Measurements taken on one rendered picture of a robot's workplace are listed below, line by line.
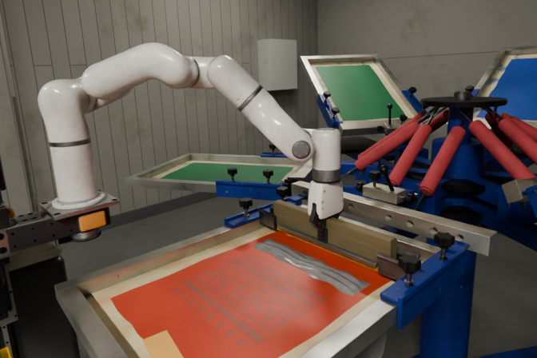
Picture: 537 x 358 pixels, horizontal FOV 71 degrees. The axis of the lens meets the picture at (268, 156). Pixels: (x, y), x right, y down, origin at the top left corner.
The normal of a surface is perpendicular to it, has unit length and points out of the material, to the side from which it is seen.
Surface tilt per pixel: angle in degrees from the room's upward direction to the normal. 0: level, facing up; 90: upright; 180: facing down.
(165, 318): 0
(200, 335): 0
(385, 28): 90
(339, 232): 90
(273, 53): 90
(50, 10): 90
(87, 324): 0
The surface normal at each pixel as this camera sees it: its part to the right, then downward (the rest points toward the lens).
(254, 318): -0.04, -0.98
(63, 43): 0.69, 0.13
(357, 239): -0.75, 0.17
